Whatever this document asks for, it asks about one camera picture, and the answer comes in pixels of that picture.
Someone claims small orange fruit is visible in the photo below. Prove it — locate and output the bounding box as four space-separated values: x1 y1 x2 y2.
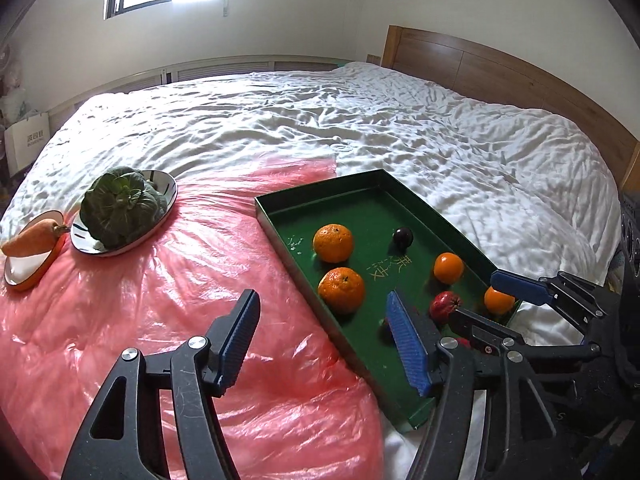
484 286 515 316

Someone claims red fruit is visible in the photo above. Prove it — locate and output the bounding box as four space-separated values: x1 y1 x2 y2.
456 337 472 349

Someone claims dark red ribbed tomato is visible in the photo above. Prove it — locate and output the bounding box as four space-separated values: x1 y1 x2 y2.
428 290 462 325

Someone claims smooth orange fruit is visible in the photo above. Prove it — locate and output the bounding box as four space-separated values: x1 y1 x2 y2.
433 252 465 285

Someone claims bumpy orange mandarin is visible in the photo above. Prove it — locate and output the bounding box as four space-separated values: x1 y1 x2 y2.
317 266 366 314

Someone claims dark purple plum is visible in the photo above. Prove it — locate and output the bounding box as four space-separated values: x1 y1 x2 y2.
392 226 414 252

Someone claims round orange mandarin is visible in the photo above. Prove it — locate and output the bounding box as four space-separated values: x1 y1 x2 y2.
312 223 355 263

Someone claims white bed quilt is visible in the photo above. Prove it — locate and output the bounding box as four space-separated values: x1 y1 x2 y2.
1 63 620 479

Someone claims pink plastic sheet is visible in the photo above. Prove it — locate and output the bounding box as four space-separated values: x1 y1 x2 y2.
1 158 384 479

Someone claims green tray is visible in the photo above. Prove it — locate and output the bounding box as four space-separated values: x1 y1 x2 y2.
255 170 496 432

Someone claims green leafy vegetable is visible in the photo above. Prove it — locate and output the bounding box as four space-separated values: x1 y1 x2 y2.
79 166 168 249

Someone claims black rimmed white plate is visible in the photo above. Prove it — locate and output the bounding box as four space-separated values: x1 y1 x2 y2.
70 166 178 257

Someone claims orange carrot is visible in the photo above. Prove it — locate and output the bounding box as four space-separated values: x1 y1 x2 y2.
1 219 70 258

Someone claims orange rimmed white plate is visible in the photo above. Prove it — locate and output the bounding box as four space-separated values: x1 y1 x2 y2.
1 210 67 292

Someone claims wooden headboard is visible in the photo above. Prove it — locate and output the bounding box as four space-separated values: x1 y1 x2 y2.
380 25 639 192

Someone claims white paper bag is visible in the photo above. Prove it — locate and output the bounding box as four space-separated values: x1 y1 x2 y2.
4 113 50 177

